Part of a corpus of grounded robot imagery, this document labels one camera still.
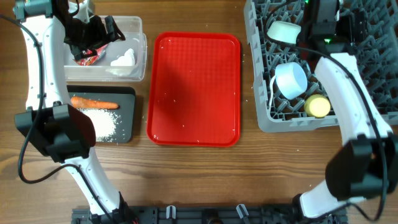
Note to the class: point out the light blue bowl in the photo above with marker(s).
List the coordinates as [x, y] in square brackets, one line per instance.
[291, 80]

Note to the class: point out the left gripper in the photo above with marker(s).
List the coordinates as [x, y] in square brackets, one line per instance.
[101, 37]

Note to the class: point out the light green bowl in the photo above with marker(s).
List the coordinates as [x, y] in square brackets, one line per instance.
[284, 32]

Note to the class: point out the black waste tray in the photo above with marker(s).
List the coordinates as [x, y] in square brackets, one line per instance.
[124, 96]

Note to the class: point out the red snack wrapper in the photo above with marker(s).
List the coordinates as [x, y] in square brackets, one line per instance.
[93, 59]

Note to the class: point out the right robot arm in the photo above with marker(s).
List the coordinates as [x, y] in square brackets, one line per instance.
[366, 165]

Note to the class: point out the clear plastic bin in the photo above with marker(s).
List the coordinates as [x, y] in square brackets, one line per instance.
[131, 27]

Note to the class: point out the white rice pile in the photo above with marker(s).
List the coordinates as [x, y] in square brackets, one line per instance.
[106, 124]

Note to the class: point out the orange carrot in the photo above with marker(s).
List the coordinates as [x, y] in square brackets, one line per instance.
[84, 103]

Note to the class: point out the grey dishwasher rack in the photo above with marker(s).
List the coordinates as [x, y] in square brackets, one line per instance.
[376, 56]

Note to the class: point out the red serving tray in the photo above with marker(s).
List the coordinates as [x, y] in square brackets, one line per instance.
[195, 90]

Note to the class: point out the white plastic spoon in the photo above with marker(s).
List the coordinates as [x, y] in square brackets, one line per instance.
[271, 84]

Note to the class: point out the white tissue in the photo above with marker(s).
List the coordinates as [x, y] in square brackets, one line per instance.
[123, 65]

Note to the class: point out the yellow plastic cup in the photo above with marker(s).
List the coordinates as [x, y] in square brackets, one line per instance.
[317, 106]

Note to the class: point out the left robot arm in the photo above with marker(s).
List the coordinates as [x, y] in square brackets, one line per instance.
[50, 123]

